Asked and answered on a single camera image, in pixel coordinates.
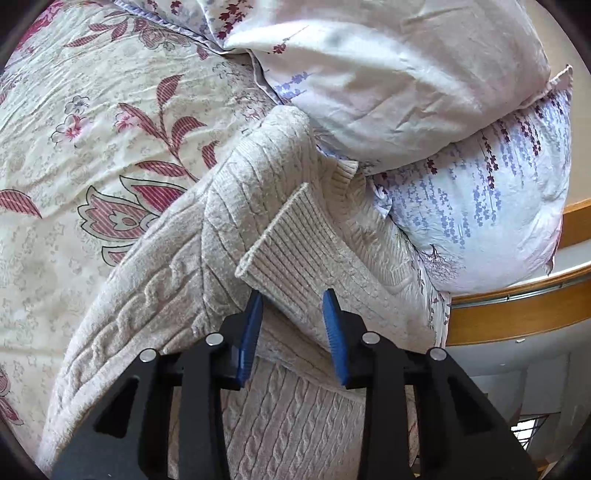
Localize floral printed bedspread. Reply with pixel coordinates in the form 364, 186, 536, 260
0, 0, 453, 467

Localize pale pillow with lavender print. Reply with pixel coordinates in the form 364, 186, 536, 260
196, 0, 573, 176

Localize wooden bed frame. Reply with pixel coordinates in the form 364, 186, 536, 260
445, 198, 591, 348

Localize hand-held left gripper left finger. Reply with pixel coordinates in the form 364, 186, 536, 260
51, 290, 265, 480

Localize window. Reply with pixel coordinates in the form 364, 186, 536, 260
510, 413, 551, 452

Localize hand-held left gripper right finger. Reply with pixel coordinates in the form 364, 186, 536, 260
322, 288, 539, 480

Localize beige cable knit sweater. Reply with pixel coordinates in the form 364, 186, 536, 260
37, 105, 453, 480

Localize lavender and tree print pillow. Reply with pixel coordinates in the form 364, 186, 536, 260
369, 67, 574, 294

